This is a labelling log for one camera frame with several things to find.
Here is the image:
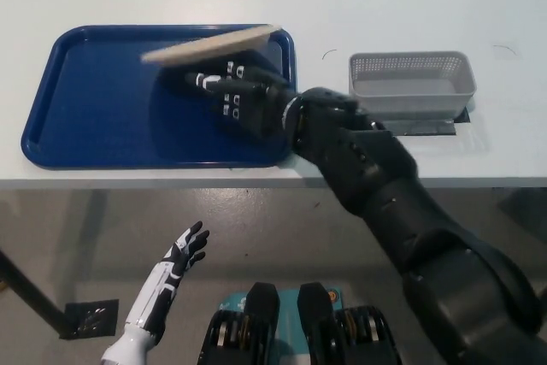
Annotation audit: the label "white and black left hand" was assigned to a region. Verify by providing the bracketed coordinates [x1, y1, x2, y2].
[123, 221, 210, 336]

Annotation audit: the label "black table leg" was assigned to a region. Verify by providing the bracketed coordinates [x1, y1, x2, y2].
[0, 247, 72, 339]

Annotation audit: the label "black robot left leg block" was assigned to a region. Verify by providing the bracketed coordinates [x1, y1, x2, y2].
[198, 282, 283, 365]

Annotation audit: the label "black robot leg block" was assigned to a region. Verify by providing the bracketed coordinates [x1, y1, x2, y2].
[198, 282, 283, 365]
[297, 282, 403, 365]

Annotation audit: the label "beige paper plate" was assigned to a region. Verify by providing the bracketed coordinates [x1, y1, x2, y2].
[140, 22, 285, 68]

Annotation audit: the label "blue plastic tray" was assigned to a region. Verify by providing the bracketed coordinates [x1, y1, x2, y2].
[20, 24, 297, 171]

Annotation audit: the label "grey perforated plastic basket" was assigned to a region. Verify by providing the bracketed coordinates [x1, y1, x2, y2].
[348, 50, 478, 121]

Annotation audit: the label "black robot legs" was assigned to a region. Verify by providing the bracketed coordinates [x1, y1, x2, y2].
[218, 287, 343, 365]

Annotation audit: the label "black table foot plate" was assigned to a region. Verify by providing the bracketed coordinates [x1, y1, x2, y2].
[59, 298, 120, 340]

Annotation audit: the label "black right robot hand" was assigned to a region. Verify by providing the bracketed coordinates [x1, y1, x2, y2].
[185, 59, 300, 143]

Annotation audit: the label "black robot right leg block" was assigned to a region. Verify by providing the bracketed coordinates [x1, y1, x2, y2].
[297, 282, 403, 365]

